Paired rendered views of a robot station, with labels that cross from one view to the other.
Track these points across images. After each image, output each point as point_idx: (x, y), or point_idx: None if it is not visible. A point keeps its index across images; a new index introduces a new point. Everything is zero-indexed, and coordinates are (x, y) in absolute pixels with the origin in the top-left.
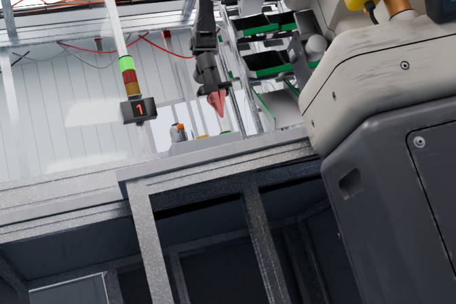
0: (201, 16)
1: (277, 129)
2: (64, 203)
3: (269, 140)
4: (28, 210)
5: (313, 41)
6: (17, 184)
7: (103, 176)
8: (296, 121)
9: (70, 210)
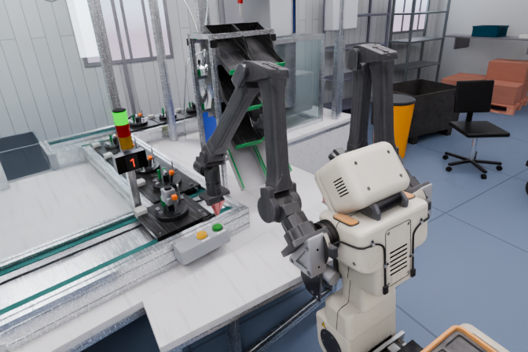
0: (219, 146)
1: (248, 207)
2: (97, 328)
3: (269, 295)
4: (65, 345)
5: (332, 279)
6: (43, 309)
7: (121, 278)
8: (255, 184)
9: (102, 330)
